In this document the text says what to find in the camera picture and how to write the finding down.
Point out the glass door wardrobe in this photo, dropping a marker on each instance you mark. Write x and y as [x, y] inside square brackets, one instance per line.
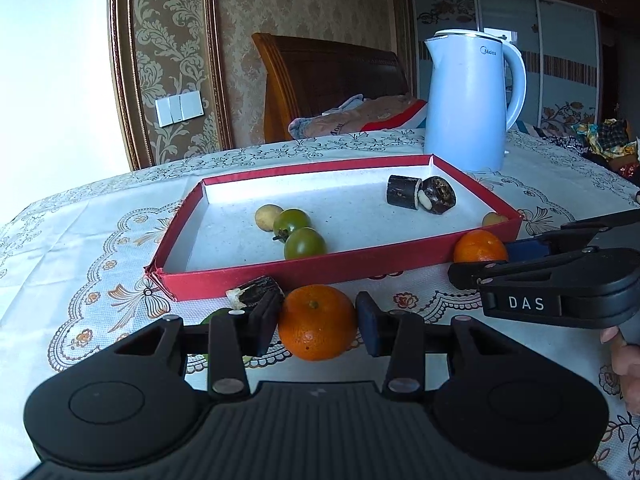
[550, 45]

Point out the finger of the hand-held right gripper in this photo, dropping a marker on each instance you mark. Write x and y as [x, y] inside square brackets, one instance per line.
[520, 302]
[530, 249]

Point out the green tomato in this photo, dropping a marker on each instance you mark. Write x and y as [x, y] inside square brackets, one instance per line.
[305, 245]
[292, 220]

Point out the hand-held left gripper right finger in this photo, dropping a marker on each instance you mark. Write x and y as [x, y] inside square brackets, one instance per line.
[367, 326]

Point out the brown wooden headboard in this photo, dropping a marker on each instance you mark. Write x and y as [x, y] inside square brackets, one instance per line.
[330, 80]

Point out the folded patterned blanket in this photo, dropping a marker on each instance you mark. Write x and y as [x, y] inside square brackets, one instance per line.
[360, 117]

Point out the small yellow longan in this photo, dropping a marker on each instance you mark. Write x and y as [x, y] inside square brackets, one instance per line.
[492, 219]
[266, 216]

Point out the person's right hand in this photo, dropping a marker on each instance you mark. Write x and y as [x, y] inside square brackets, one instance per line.
[627, 375]

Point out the orange mandarin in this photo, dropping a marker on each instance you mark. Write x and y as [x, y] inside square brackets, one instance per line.
[479, 249]
[317, 325]

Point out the white wall light switch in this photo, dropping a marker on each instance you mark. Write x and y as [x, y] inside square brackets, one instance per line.
[179, 109]

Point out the light blue electric kettle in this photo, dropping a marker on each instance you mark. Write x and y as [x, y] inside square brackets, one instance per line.
[465, 105]

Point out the red shallow tray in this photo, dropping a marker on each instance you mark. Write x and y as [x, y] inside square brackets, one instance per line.
[340, 220]

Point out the colourful crumpled cloth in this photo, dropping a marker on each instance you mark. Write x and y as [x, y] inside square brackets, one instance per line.
[605, 142]

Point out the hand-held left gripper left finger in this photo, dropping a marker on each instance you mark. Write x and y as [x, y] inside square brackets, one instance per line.
[262, 322]

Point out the green cucumber piece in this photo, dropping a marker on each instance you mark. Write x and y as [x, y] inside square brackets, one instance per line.
[216, 317]

